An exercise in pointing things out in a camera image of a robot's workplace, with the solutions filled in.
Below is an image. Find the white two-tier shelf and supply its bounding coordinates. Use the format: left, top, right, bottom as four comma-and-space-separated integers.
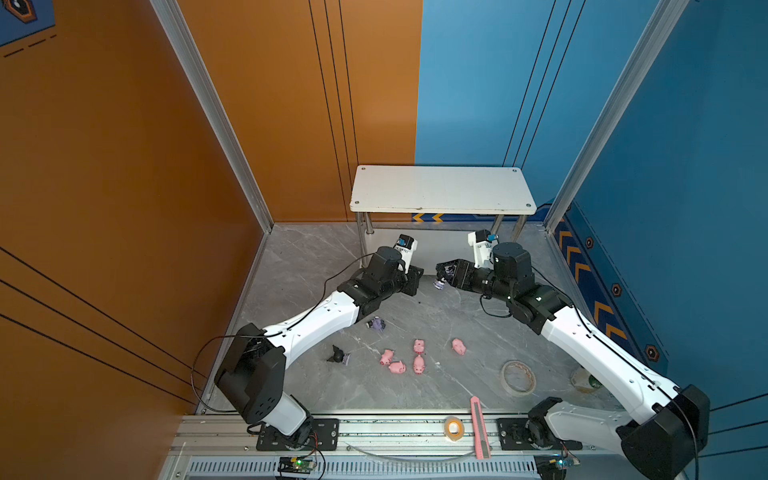
350, 165, 537, 275

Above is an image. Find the right circuit board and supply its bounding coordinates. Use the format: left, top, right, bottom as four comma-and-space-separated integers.
534, 455, 581, 480

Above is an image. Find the clear tape roll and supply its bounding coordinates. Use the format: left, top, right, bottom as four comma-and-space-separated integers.
500, 360, 537, 397

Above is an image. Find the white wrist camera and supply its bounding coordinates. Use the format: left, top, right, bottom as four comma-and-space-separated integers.
468, 229, 498, 268
394, 234, 418, 273

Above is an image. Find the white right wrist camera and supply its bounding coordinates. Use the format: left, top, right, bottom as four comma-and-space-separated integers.
468, 229, 498, 268

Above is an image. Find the green tape roll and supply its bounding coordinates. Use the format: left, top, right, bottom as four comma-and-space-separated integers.
570, 367, 602, 394

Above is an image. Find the aluminium corner post left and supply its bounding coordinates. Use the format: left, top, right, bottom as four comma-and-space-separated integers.
150, 0, 274, 234

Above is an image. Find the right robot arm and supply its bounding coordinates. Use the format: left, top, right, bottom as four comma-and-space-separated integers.
436, 242, 710, 479

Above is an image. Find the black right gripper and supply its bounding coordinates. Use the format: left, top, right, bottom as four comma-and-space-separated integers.
435, 259, 515, 304

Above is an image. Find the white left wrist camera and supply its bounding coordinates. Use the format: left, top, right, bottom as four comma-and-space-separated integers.
394, 234, 418, 273

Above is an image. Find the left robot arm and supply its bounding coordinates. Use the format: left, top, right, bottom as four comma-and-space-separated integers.
214, 235, 424, 446

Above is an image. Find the aluminium corner post right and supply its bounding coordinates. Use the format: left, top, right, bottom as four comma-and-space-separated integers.
543, 0, 689, 235

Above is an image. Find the pink utility knife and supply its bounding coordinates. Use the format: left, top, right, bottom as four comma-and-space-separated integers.
470, 396, 491, 460

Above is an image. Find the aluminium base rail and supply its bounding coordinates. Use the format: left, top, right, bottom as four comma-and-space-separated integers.
159, 409, 641, 479

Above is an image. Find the small beige tape roll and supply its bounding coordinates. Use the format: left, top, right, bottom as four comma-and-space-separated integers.
443, 416, 465, 442

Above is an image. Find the aluminium corner post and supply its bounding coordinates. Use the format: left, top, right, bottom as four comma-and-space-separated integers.
543, 0, 689, 235
150, 0, 274, 234

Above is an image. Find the green circuit board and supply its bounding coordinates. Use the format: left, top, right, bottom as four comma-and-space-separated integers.
277, 456, 318, 476

